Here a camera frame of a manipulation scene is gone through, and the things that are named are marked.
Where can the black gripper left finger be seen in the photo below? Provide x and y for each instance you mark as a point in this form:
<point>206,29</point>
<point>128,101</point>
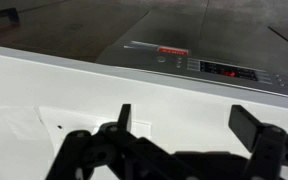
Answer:
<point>84,156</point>

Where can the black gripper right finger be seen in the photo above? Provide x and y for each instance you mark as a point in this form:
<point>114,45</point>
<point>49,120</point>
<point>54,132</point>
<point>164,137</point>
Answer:
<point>267,150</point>

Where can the stainless steel dishwasher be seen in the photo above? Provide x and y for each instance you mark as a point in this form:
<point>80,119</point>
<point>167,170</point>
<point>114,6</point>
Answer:
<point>184,36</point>

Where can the white paper napkin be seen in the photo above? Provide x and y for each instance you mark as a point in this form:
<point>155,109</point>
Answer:
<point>80,121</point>

